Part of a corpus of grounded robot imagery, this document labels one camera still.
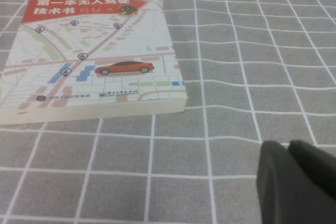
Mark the map cover book red car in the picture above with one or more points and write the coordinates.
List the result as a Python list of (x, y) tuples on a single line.
[(92, 51)]

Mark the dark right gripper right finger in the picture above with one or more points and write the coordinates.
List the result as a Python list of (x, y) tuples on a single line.
[(315, 163)]

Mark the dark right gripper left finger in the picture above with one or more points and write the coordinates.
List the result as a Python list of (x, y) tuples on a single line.
[(283, 195)]

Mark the grey white-checked tablecloth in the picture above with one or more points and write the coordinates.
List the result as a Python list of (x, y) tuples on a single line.
[(236, 77)]

